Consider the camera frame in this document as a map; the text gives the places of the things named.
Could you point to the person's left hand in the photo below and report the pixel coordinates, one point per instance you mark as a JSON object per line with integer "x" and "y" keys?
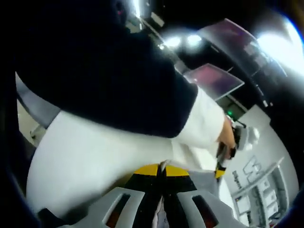
{"x": 226, "y": 140}

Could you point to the grey metal shelving unit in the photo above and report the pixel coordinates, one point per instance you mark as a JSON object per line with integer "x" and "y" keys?
{"x": 259, "y": 178}

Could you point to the row of white storage bins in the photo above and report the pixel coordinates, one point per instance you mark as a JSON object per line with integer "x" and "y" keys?
{"x": 269, "y": 204}

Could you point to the curved computer monitor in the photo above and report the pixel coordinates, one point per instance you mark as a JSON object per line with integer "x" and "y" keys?
{"x": 213, "y": 79}

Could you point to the large overhead screen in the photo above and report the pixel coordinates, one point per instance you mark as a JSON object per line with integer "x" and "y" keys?
{"x": 237, "y": 40}

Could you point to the person's dark jacket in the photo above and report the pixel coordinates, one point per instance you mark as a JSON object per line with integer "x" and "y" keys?
{"x": 59, "y": 47}

